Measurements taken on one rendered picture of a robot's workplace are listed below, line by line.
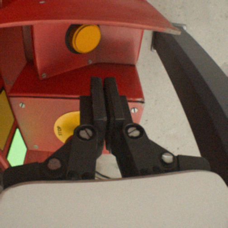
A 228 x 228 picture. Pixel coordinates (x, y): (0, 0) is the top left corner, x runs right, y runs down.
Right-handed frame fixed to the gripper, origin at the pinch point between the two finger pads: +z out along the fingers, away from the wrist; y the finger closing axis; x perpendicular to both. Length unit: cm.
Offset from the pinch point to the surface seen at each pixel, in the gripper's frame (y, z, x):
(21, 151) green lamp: -9.7, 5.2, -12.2
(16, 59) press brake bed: -17.5, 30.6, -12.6
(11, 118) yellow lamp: -9.6, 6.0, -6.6
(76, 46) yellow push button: -2.1, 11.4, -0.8
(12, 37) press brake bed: -17.5, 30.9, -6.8
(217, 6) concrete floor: 67, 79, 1
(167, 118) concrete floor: 62, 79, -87
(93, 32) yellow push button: -0.2, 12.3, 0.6
